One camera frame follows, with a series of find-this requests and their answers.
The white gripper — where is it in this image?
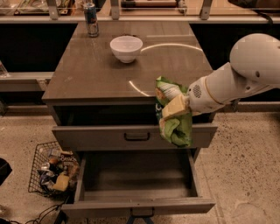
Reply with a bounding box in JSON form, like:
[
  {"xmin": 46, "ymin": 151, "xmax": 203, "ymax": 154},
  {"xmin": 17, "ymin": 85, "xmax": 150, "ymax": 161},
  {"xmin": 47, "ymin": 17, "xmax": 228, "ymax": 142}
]
[{"xmin": 162, "ymin": 77, "xmax": 224, "ymax": 120}]

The green jalapeno chip bag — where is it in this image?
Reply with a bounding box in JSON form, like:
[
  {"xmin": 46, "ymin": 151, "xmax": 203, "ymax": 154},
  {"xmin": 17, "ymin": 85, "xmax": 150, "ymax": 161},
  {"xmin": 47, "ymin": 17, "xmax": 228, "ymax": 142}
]
[{"xmin": 155, "ymin": 76, "xmax": 193, "ymax": 147}]

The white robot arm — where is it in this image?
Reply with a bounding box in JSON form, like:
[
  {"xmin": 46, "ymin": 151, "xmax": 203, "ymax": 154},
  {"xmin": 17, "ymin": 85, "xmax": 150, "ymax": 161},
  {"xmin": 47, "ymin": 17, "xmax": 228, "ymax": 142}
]
[{"xmin": 160, "ymin": 33, "xmax": 280, "ymax": 120}]

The upper grey drawer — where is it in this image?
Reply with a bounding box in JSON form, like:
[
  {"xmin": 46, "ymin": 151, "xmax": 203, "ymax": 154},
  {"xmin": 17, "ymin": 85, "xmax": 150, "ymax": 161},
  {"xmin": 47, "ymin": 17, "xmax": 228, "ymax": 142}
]
[{"xmin": 52, "ymin": 122, "xmax": 219, "ymax": 151}]

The grey drawer cabinet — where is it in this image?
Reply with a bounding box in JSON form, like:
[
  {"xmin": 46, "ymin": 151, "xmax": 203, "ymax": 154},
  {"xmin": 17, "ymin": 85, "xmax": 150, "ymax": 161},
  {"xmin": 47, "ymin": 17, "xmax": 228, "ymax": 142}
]
[{"xmin": 41, "ymin": 20, "xmax": 226, "ymax": 152}]

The open lower grey drawer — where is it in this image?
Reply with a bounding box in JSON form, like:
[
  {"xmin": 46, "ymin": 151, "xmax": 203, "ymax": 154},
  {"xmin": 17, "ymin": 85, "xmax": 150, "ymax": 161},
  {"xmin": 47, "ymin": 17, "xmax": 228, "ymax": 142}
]
[{"xmin": 62, "ymin": 149, "xmax": 215, "ymax": 218}]

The white ceramic bowl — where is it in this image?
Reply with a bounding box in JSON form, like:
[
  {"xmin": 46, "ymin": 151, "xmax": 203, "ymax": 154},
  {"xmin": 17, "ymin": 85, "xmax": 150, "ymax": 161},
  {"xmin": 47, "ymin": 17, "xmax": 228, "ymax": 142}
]
[{"xmin": 109, "ymin": 35, "xmax": 143, "ymax": 63}]

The blue energy drink can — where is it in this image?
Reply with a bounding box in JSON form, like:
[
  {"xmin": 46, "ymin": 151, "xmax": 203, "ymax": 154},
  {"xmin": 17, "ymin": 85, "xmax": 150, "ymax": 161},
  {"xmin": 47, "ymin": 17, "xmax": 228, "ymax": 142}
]
[{"xmin": 83, "ymin": 3, "xmax": 99, "ymax": 38}]

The yellow packet in basket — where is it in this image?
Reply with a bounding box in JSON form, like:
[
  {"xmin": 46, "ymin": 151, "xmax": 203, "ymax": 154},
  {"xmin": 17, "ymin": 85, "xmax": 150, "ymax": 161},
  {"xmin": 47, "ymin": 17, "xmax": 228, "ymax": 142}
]
[{"xmin": 52, "ymin": 174, "xmax": 69, "ymax": 192}]

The metal rail bracket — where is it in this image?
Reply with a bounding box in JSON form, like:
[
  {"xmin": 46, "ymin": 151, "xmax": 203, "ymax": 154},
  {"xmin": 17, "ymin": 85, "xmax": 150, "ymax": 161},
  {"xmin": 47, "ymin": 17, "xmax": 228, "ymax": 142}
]
[{"xmin": 231, "ymin": 99, "xmax": 240, "ymax": 112}]

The black wire basket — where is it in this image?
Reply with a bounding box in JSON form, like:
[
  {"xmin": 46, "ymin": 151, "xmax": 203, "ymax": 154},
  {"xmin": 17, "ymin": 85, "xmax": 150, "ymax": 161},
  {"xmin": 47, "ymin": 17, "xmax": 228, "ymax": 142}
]
[{"xmin": 28, "ymin": 142, "xmax": 80, "ymax": 197}]

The black cable on floor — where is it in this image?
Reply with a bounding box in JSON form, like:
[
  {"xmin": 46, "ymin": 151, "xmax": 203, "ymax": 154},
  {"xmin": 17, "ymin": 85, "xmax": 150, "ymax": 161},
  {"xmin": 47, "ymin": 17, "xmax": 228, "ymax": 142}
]
[{"xmin": 0, "ymin": 202, "xmax": 68, "ymax": 224}]

